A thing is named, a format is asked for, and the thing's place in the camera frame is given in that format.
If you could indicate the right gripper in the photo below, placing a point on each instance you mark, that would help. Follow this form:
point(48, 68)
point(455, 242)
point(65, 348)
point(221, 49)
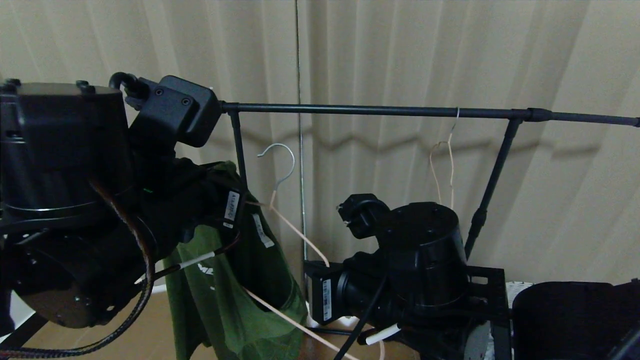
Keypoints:
point(360, 295)

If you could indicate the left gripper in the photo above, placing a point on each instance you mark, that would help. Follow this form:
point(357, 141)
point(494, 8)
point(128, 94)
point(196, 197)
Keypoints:
point(90, 275)

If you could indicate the green printed shirt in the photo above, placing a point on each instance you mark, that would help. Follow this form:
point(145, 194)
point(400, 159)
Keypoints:
point(225, 300)

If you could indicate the pink clothes hanger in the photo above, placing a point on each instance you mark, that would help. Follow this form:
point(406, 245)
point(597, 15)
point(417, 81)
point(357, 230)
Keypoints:
point(451, 170)
point(293, 161)

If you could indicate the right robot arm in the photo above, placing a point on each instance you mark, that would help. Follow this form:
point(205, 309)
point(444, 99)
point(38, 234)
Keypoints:
point(575, 320)

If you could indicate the white laundry basket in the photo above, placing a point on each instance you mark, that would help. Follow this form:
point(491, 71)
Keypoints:
point(520, 295)

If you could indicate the black clothes rack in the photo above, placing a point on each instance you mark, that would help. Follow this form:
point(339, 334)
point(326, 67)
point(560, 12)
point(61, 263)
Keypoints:
point(375, 110)

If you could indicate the beige curtain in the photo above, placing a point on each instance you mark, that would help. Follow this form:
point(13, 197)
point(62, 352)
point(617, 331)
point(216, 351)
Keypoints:
point(400, 60)

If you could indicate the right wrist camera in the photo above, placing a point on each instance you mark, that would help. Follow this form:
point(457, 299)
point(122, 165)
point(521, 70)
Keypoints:
point(362, 215)

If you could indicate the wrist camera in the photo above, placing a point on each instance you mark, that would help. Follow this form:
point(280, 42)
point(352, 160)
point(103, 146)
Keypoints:
point(175, 107)
point(362, 215)

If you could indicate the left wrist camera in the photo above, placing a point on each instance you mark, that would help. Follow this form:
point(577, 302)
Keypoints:
point(175, 107)

